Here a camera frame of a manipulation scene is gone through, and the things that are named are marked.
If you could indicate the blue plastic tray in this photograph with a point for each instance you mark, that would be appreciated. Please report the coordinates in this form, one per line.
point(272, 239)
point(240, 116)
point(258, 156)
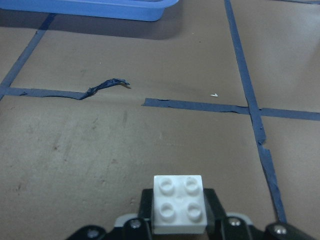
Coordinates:
point(138, 10)

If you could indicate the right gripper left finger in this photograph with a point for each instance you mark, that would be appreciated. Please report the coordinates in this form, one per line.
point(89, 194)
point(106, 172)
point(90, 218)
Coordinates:
point(134, 228)

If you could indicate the white block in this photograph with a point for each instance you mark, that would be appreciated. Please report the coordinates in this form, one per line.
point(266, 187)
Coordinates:
point(178, 205)

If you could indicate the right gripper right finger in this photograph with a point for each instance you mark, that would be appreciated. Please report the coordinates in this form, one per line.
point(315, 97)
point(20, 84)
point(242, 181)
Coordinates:
point(236, 226)

